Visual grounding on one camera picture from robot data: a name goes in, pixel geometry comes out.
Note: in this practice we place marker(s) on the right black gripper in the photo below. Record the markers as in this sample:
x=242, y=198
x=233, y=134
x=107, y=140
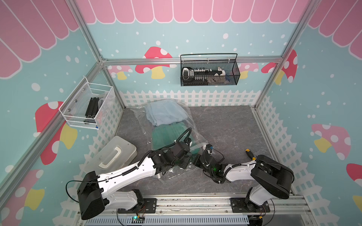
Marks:
x=197, y=160

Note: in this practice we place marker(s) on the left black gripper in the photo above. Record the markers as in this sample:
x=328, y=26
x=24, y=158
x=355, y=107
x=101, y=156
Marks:
x=186, y=159

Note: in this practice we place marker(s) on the green trousers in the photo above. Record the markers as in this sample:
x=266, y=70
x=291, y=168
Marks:
x=163, y=135

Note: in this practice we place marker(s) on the clear plastic vacuum bag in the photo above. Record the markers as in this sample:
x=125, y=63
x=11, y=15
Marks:
x=176, y=172

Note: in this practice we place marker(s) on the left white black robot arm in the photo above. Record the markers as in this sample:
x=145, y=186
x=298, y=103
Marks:
x=97, y=193

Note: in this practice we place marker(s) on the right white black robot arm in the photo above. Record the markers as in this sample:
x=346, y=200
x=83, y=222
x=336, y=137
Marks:
x=274, y=179

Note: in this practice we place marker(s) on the yellow black screwdriver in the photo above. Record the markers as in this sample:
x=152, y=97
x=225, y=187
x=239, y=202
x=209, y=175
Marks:
x=250, y=154

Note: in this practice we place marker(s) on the light blue folded garment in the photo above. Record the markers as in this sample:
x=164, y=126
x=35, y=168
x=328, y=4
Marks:
x=165, y=112

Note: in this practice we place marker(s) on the translucent plastic storage box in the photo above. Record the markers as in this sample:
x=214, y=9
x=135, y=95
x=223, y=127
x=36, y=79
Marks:
x=117, y=154

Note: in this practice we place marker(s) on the small green circuit board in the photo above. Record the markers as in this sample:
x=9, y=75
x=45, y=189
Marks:
x=138, y=220

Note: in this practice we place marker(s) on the white black items in basket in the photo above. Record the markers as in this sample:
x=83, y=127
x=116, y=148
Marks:
x=202, y=76

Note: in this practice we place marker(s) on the black part in white basket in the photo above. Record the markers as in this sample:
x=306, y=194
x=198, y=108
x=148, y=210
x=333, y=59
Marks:
x=92, y=110

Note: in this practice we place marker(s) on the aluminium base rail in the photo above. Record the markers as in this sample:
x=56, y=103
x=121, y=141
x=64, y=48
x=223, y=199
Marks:
x=209, y=210

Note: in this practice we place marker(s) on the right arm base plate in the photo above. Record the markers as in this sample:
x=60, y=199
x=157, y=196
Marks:
x=239, y=205

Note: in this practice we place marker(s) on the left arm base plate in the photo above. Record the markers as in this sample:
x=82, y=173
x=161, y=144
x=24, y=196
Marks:
x=147, y=205

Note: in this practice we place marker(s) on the black wire mesh basket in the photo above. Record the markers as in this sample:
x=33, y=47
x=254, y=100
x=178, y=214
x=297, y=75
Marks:
x=226, y=61

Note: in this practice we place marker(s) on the white wire mesh basket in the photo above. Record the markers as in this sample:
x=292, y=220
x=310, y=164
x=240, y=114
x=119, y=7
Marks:
x=74, y=108

